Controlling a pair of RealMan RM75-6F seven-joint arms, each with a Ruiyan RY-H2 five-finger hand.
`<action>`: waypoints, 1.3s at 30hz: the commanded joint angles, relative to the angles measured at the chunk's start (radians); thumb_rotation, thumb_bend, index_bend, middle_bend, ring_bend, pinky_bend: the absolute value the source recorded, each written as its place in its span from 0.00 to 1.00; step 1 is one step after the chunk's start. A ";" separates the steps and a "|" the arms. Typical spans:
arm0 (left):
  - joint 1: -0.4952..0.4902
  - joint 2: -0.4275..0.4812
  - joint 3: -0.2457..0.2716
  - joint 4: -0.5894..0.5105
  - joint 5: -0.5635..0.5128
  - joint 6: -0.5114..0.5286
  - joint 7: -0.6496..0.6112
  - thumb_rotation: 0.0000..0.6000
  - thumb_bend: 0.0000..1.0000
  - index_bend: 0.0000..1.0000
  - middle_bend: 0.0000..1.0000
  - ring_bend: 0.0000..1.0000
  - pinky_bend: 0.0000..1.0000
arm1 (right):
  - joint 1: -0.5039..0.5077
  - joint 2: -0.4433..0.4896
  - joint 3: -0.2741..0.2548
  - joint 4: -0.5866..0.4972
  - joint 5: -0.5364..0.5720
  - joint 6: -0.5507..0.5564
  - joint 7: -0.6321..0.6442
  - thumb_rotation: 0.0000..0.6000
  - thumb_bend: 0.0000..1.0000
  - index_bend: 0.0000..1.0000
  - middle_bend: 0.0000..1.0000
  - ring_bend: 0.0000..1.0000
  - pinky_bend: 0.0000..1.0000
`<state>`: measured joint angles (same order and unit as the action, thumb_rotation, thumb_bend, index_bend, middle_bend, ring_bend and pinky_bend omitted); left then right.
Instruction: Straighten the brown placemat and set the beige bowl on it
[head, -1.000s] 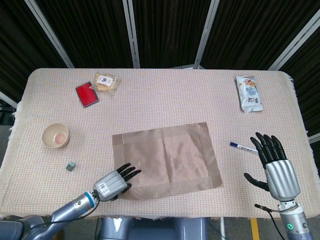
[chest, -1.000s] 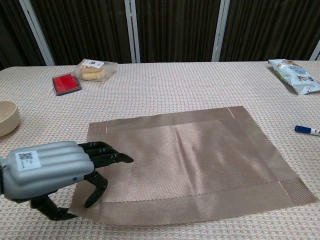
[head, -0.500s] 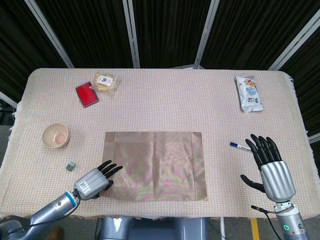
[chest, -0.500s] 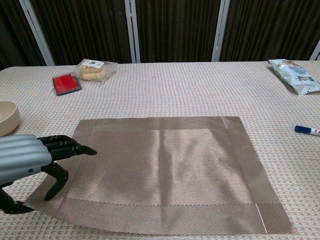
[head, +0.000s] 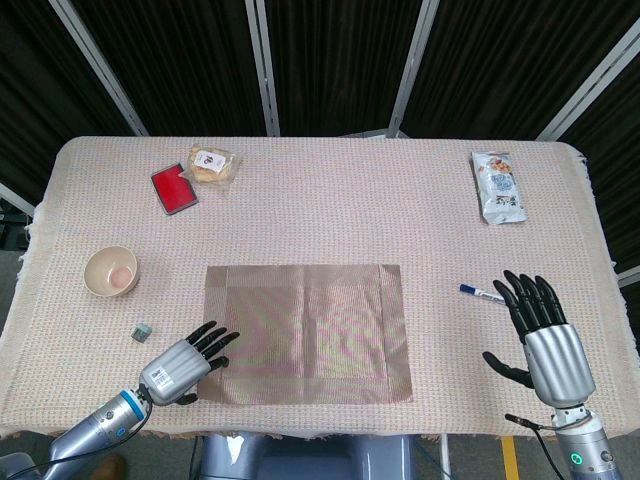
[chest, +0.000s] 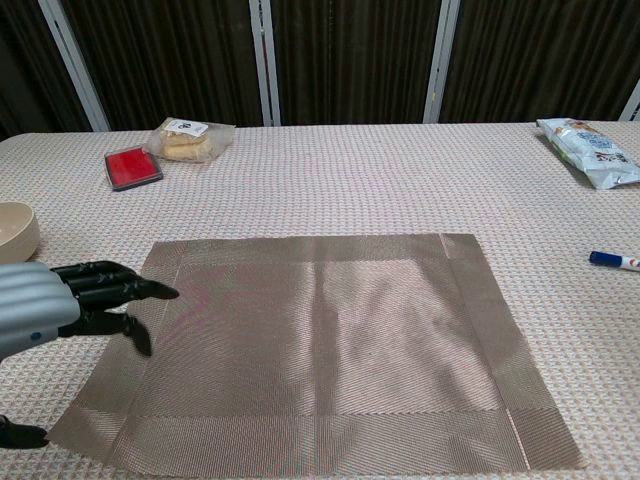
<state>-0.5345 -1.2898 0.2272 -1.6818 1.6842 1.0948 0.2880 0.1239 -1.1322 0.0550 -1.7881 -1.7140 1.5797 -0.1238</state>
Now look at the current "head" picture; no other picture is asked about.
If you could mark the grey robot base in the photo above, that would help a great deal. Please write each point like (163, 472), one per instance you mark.
(300, 457)

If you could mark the small green block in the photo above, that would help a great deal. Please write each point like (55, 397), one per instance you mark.
(141, 334)

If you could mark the beige woven tablecloth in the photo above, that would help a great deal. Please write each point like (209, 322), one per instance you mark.
(350, 210)

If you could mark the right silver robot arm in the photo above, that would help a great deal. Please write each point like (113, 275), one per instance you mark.
(585, 450)

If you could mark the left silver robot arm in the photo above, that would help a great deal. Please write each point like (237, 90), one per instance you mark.
(97, 422)

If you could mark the beige bowl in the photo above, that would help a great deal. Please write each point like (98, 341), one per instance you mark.
(110, 272)

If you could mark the white table leg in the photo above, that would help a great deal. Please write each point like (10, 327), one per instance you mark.
(445, 457)

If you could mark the white snack bag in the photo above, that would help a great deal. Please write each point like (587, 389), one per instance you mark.
(500, 190)

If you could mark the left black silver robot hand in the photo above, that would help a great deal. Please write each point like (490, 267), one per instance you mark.
(172, 372)

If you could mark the red ink pad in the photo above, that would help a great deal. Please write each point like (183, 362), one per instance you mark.
(174, 191)

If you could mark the blue capped white marker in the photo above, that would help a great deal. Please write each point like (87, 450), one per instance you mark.
(480, 292)

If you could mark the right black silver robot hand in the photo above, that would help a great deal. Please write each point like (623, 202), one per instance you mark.
(557, 362)

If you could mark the white partition post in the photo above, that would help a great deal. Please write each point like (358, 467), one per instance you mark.
(15, 197)
(629, 274)
(412, 65)
(100, 70)
(262, 65)
(590, 85)

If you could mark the brown woven placemat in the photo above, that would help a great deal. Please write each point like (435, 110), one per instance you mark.
(305, 335)

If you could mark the bagged bread bun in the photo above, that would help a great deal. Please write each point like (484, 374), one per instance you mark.
(212, 165)

